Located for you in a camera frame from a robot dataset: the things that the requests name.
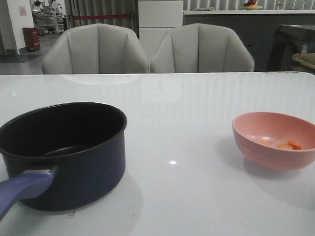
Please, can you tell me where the pink bowl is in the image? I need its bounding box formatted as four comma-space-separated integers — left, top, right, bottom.
232, 112, 315, 171

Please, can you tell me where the orange ham slice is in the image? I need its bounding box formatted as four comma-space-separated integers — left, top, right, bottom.
287, 140, 303, 150
277, 143, 294, 150

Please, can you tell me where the grey chair right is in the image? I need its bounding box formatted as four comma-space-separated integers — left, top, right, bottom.
150, 23, 255, 74

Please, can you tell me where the grey chair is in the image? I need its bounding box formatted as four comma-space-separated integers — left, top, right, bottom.
42, 23, 149, 74
150, 23, 255, 74

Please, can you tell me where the grey chair left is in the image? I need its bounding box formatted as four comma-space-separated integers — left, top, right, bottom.
42, 23, 149, 74

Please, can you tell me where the white cabinet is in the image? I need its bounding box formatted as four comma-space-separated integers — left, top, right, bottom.
138, 0, 183, 61

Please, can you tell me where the dark blue saucepan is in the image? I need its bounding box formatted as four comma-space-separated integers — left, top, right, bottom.
0, 102, 127, 217

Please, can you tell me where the red barrier belt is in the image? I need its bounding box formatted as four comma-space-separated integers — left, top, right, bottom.
72, 13, 132, 20

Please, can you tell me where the grey counter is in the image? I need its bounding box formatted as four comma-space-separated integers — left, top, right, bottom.
183, 10, 315, 71

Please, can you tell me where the fruit plate on counter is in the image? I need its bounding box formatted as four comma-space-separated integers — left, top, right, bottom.
242, 0, 263, 10

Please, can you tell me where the red trash bin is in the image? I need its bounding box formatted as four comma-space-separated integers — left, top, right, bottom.
23, 27, 40, 52

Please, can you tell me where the dark glossy appliance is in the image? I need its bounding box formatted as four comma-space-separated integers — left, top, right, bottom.
267, 25, 315, 71

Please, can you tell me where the person in background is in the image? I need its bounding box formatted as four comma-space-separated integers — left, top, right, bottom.
50, 0, 59, 31

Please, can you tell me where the beige cushion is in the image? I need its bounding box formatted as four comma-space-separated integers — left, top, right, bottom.
292, 53, 315, 74

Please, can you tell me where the paper notice on wall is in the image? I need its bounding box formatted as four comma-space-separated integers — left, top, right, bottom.
19, 6, 27, 16

